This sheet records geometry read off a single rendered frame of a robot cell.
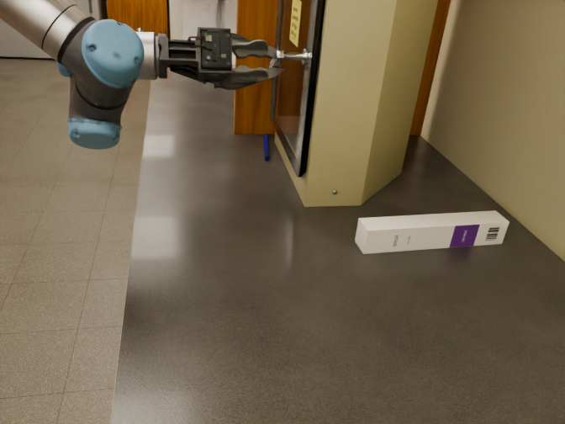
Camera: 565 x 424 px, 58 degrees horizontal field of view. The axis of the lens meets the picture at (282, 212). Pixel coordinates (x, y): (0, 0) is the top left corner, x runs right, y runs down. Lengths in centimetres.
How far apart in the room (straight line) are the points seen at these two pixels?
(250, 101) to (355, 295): 64
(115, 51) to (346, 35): 36
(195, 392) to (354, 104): 53
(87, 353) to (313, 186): 130
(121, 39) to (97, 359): 145
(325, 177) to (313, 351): 38
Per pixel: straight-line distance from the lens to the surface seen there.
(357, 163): 93
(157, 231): 85
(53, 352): 205
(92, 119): 80
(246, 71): 89
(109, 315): 216
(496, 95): 118
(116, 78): 70
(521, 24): 114
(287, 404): 58
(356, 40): 85
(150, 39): 87
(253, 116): 124
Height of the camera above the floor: 138
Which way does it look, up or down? 29 degrees down
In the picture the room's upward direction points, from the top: 5 degrees clockwise
